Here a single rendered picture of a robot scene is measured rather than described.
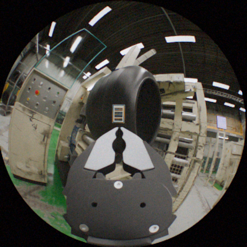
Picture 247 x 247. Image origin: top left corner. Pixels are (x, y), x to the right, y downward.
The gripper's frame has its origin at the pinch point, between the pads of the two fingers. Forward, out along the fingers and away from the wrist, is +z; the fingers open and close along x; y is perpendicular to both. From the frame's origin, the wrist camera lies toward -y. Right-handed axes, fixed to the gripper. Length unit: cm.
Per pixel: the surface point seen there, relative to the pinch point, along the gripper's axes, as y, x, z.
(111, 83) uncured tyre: -7.6, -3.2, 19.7
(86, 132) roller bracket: 23.9, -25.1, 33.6
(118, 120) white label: 4.4, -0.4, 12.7
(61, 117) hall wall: 248, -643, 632
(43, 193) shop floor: 79, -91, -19
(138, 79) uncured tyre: -9.5, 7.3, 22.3
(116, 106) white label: 0.2, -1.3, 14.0
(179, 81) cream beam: -17, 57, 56
